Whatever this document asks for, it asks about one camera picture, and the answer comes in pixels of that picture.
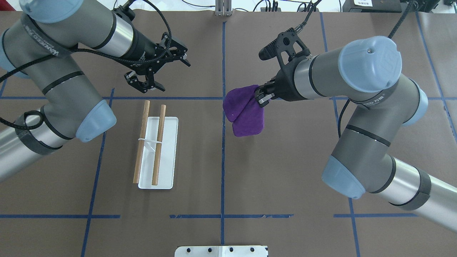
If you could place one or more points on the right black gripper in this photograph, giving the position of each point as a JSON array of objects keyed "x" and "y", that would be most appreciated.
[{"x": 286, "y": 85}]

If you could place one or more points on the purple microfiber towel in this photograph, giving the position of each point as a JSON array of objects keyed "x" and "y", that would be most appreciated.
[{"x": 242, "y": 109}]

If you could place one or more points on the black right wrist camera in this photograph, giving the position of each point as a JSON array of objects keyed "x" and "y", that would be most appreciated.
[{"x": 286, "y": 41}]

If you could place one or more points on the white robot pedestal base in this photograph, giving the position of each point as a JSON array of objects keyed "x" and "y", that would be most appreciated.
[{"x": 222, "y": 251}]

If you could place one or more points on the tall wooden rack bar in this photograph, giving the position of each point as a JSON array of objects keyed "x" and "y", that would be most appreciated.
[{"x": 138, "y": 162}]

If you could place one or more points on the grey aluminium frame post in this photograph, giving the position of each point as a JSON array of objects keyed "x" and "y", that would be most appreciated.
[{"x": 223, "y": 8}]

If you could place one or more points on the short wooden rack bar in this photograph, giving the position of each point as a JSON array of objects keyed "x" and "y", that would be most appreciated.
[{"x": 158, "y": 148}]

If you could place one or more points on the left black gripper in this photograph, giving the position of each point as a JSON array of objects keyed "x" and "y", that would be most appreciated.
[{"x": 141, "y": 49}]

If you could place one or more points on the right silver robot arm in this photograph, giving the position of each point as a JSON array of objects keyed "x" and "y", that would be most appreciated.
[{"x": 368, "y": 73}]

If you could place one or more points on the white rack base tray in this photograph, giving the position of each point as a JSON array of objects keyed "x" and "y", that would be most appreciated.
[{"x": 167, "y": 156}]

